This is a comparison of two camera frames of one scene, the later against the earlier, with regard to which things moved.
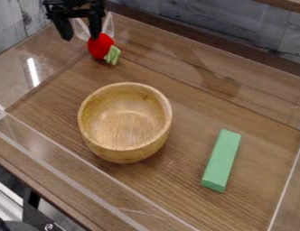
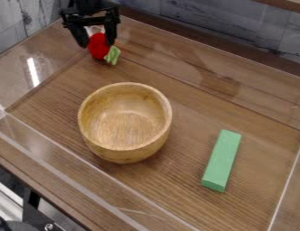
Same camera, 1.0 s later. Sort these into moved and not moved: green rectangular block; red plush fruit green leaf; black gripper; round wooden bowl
Moved: black gripper
Not moved: round wooden bowl; green rectangular block; red plush fruit green leaf
